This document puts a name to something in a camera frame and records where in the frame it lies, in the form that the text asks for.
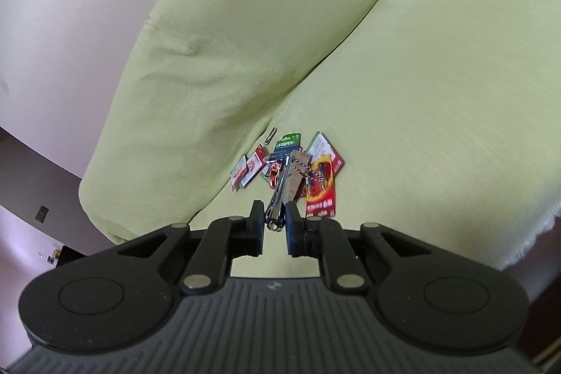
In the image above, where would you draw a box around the red battery blister pack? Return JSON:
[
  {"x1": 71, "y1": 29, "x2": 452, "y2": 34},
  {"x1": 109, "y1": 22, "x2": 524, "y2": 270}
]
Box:
[{"x1": 305, "y1": 154, "x2": 337, "y2": 217}]

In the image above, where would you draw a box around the brown cardboard card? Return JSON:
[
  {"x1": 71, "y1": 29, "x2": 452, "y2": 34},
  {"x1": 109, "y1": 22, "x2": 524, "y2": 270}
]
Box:
[{"x1": 265, "y1": 150, "x2": 312, "y2": 232}]

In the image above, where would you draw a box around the orange toy car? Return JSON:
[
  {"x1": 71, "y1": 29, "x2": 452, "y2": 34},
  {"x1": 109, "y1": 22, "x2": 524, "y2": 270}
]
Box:
[{"x1": 268, "y1": 161, "x2": 283, "y2": 189}]

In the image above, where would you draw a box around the red white card pack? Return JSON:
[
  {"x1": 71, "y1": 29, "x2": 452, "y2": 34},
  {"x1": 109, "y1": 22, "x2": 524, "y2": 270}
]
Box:
[{"x1": 305, "y1": 131, "x2": 344, "y2": 176}]

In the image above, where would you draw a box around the green battery pack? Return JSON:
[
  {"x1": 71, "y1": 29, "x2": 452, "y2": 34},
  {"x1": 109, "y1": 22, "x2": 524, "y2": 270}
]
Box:
[{"x1": 261, "y1": 132, "x2": 302, "y2": 179}]

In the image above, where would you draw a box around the green sofa cover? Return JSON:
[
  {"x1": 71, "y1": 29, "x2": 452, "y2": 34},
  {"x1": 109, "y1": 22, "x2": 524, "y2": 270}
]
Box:
[{"x1": 79, "y1": 0, "x2": 560, "y2": 268}]

